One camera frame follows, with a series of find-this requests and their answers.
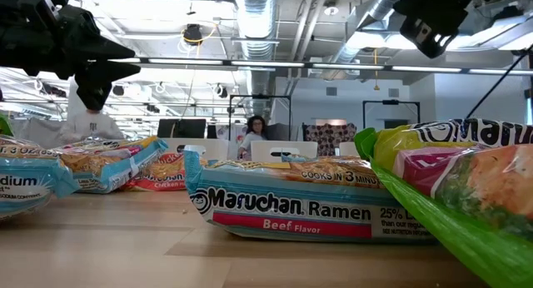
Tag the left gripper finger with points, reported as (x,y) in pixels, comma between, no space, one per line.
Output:
(96,84)
(108,51)

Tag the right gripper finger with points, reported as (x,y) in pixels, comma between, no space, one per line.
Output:
(429,36)

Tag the blue beef ramen pack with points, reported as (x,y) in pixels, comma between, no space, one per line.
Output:
(25,184)
(112,171)
(291,209)

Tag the orange chicken ramen pack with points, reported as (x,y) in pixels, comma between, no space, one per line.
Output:
(166,175)

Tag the white pillar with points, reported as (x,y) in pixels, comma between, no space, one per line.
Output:
(73,100)

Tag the person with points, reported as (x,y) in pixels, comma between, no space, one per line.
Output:
(255,134)
(89,127)

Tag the grey curtain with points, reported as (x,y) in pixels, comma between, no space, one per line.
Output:
(37,134)

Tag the white ceiling sensor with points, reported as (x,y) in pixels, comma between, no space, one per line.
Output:
(331,8)

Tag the white plastic bin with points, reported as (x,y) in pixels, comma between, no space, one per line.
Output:
(208,148)
(347,148)
(300,148)

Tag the patterned fabric cover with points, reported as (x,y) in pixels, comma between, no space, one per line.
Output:
(329,136)

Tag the overhead LED light bar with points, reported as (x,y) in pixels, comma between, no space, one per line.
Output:
(266,64)

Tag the silver ceiling duct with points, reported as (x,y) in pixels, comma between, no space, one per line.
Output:
(254,21)
(375,9)

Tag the black metal frame stand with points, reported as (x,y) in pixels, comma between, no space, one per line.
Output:
(391,102)
(258,96)

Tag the black ceiling camera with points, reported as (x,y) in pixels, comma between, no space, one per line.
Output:
(192,33)

